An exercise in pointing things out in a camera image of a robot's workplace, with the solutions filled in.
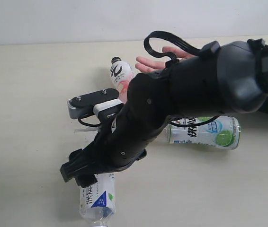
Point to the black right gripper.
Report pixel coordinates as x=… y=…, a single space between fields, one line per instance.
x=122 y=140

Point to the white blue label bottle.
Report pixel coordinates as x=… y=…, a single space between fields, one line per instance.
x=97 y=202

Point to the lime label clear bottle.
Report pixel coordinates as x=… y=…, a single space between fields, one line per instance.
x=223 y=133

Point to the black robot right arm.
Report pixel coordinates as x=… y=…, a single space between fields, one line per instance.
x=227 y=79

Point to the pink peach drink bottle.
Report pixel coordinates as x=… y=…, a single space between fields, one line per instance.
x=121 y=73

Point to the open bare human hand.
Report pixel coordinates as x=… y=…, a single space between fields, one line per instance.
x=147 y=65

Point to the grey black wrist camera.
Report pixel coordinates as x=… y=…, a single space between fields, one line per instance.
x=82 y=106

